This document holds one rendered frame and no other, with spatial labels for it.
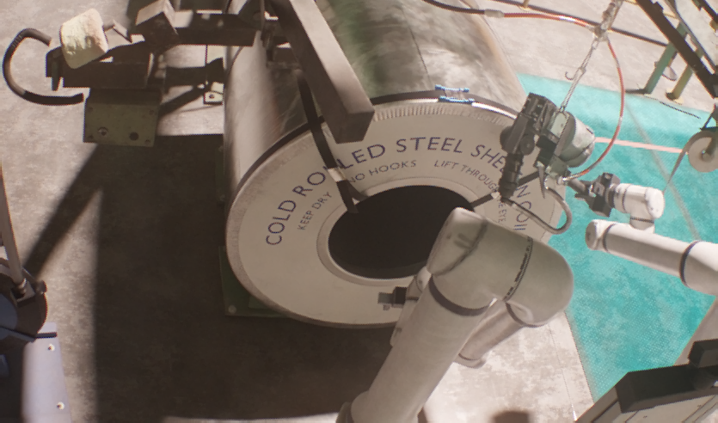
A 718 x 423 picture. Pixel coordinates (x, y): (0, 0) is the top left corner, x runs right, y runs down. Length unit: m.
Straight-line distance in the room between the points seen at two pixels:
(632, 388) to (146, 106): 1.11
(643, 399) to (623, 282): 2.92
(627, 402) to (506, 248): 0.35
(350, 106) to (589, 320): 2.81
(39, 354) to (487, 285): 2.14
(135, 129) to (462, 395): 2.05
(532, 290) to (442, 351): 0.22
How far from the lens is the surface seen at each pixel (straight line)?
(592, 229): 2.00
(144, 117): 1.53
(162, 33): 1.45
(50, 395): 2.85
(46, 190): 3.49
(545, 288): 1.19
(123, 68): 1.48
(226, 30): 1.45
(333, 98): 1.07
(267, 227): 2.35
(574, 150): 2.13
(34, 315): 2.34
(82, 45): 1.40
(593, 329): 3.69
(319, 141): 2.06
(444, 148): 2.20
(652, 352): 3.86
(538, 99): 2.08
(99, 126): 1.55
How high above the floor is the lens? 2.57
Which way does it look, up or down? 45 degrees down
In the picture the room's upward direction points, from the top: 22 degrees clockwise
